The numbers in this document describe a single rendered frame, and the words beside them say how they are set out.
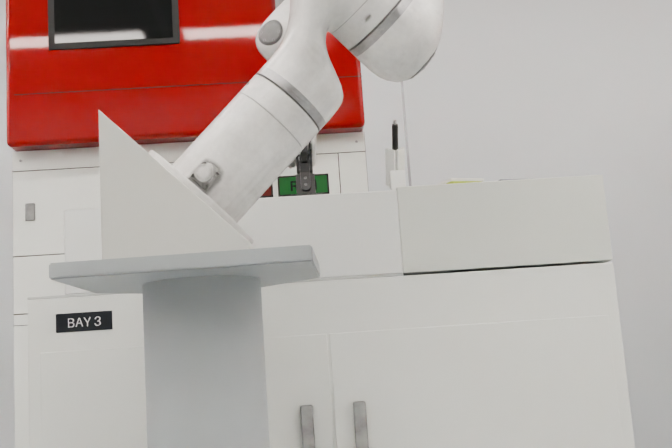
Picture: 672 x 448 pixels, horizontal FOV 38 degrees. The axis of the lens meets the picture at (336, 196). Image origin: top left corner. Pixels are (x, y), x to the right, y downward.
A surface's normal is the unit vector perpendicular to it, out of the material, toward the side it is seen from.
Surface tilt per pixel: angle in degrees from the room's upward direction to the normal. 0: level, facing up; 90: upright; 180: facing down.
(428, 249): 90
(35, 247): 90
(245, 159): 103
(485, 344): 90
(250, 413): 90
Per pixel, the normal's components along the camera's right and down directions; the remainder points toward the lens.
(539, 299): 0.04, -0.18
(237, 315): 0.64, -0.18
